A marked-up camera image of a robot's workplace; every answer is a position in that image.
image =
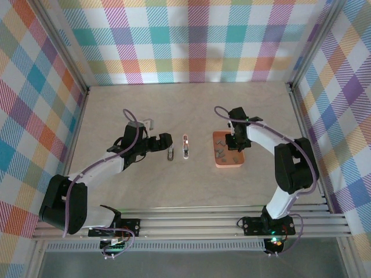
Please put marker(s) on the left controller circuit board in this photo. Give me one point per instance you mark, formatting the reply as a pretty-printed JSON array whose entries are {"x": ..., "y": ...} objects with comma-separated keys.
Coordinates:
[{"x": 116, "y": 246}]

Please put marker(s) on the aluminium table side rail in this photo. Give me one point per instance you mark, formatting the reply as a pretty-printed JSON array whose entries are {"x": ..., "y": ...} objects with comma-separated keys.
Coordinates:
[
  {"x": 304, "y": 130},
  {"x": 74, "y": 139}
]

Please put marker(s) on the aluminium frame post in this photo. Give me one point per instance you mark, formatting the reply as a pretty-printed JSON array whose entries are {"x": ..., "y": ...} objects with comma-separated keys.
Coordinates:
[
  {"x": 62, "y": 49},
  {"x": 316, "y": 43}
]

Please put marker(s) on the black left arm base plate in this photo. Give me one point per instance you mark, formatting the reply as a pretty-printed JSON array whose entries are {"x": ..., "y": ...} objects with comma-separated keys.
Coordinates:
[{"x": 130, "y": 226}]

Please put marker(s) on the pink and white stapler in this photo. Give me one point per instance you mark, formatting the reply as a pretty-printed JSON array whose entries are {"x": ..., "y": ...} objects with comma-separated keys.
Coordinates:
[{"x": 186, "y": 150}]

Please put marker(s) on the orange plastic tray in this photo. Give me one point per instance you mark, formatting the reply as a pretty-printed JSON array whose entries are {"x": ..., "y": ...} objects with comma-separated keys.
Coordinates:
[{"x": 220, "y": 135}]

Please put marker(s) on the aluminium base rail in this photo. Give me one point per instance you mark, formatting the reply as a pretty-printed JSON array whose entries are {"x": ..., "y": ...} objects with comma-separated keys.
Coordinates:
[{"x": 188, "y": 223}]

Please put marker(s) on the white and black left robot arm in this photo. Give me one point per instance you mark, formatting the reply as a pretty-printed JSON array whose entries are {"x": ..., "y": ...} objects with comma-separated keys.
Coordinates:
[{"x": 98, "y": 169}]

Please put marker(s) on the controller circuit board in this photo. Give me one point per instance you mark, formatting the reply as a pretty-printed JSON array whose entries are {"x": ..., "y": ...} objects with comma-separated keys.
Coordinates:
[
  {"x": 116, "y": 246},
  {"x": 274, "y": 242}
]

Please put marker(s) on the grey stapler magazine part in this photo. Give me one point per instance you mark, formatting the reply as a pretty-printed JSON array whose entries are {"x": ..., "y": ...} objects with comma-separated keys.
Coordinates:
[{"x": 170, "y": 155}]

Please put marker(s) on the right controller circuit board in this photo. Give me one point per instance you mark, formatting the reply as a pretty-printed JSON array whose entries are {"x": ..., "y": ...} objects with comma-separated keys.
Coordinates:
[{"x": 274, "y": 242}]

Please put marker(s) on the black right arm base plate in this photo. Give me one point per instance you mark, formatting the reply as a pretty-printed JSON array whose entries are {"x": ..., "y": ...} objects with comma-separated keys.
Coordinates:
[{"x": 252, "y": 226}]

